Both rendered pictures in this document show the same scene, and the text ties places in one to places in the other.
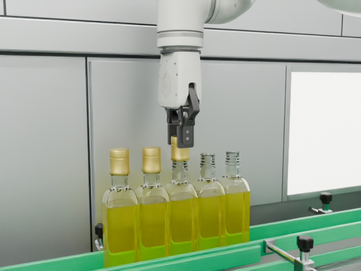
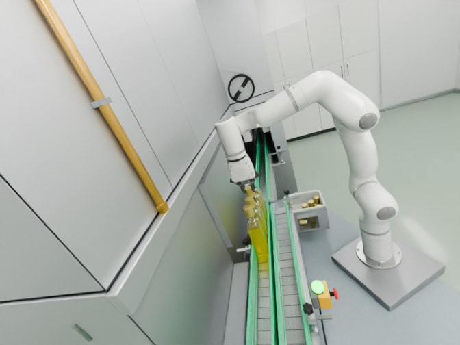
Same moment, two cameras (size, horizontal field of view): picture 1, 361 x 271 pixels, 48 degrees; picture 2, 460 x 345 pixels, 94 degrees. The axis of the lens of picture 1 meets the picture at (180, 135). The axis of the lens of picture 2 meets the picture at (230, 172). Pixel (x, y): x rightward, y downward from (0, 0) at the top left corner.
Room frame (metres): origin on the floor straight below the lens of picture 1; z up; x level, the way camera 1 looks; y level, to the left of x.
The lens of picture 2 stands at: (0.25, 0.66, 1.82)
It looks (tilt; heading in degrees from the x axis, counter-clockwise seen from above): 25 degrees down; 311
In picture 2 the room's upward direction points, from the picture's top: 21 degrees counter-clockwise
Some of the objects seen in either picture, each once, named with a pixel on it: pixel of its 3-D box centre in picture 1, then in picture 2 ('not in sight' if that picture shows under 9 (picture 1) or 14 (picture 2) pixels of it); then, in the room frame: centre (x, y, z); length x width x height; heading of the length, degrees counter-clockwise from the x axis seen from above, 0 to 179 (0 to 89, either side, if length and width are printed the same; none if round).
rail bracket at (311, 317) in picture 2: not in sight; (319, 319); (0.42, 0.32, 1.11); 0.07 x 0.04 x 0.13; 24
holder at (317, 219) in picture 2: not in sight; (300, 213); (0.68, -0.34, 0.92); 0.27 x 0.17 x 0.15; 24
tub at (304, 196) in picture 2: not in sight; (304, 205); (0.66, -0.35, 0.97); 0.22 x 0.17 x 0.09; 24
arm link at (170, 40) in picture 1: (179, 42); (235, 153); (0.75, 0.00, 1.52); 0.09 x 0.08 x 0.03; 24
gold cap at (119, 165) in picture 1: (119, 161); (248, 211); (0.70, 0.11, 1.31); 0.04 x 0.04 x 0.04
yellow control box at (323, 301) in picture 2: not in sight; (320, 294); (0.47, 0.16, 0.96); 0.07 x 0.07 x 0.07; 24
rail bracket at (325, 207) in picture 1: (318, 217); not in sight; (0.98, -0.35, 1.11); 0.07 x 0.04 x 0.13; 24
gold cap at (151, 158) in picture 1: (151, 159); (250, 202); (0.72, 0.05, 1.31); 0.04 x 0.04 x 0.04
